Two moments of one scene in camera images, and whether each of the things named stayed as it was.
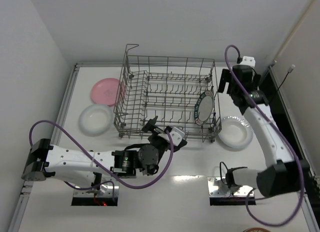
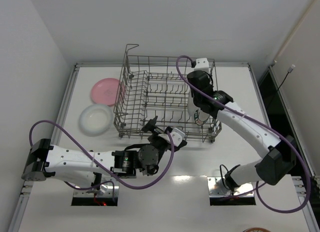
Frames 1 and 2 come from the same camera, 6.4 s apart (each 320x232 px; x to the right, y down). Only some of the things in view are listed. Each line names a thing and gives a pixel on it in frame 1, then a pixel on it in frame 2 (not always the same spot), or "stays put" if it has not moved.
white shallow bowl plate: x=95 y=119 stays put
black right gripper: x=224 y=80 → x=198 y=99
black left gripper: x=155 y=129 stays put
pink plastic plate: x=107 y=91 stays put
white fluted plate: x=235 y=132 → x=191 y=107
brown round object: x=257 y=229 stays put
